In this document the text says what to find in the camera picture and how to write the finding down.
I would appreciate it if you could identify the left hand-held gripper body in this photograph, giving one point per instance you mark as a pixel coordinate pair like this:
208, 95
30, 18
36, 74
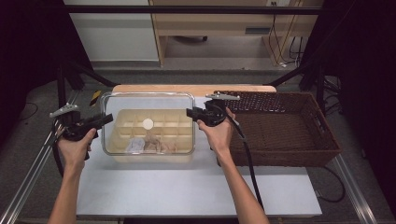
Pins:
76, 126

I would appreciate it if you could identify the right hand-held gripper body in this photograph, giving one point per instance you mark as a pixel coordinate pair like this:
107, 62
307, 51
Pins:
214, 113

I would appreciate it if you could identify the cream divided organizer box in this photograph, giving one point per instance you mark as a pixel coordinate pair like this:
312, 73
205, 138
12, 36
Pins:
174, 130

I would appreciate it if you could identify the beige sock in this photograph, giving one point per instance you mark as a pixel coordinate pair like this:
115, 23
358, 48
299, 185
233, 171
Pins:
157, 144
152, 141
168, 146

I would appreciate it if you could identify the white sock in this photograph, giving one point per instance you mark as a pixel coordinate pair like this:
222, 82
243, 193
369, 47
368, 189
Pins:
135, 145

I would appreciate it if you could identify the shiny metal tray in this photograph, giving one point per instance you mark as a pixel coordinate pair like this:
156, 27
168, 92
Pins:
149, 102

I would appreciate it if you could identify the brown woven basket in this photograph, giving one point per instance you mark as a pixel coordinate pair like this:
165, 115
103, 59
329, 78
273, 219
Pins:
280, 133

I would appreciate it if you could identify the person's right hand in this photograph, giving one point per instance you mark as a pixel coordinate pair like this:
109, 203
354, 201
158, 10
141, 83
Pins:
219, 137

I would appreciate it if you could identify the person's left hand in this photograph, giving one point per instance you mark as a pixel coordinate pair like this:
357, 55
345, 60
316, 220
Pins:
74, 152

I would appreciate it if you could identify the black metal stand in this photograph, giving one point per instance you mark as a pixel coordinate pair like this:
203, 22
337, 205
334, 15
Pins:
61, 87
320, 90

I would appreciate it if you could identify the white round sticker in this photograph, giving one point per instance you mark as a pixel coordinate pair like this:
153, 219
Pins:
148, 123

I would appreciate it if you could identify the white cabinet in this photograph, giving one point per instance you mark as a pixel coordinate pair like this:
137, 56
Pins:
115, 37

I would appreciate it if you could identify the wooden desk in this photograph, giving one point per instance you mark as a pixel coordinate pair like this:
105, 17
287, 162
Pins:
218, 28

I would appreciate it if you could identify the black curtain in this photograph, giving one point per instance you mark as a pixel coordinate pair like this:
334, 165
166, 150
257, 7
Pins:
367, 62
25, 46

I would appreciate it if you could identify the black crossbar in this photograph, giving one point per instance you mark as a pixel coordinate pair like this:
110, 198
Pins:
186, 9

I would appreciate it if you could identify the aluminium rail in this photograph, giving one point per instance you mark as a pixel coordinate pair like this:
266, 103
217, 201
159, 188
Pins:
355, 193
31, 177

